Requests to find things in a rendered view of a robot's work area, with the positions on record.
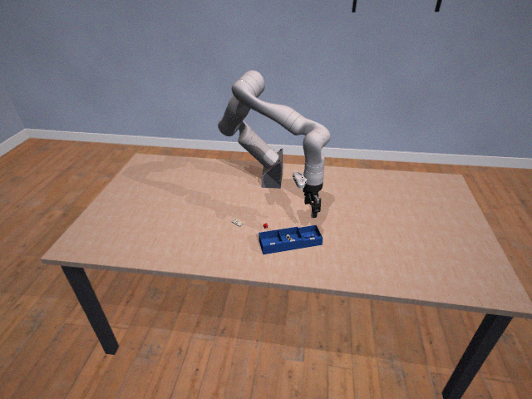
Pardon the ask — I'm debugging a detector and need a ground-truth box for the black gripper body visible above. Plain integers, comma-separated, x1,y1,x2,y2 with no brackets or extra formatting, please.
304,182,323,201

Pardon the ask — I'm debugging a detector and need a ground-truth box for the blue bin rack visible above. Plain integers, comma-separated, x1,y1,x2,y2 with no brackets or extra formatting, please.
259,225,323,254

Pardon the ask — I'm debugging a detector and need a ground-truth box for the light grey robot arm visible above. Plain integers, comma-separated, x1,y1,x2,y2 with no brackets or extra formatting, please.
218,71,331,189

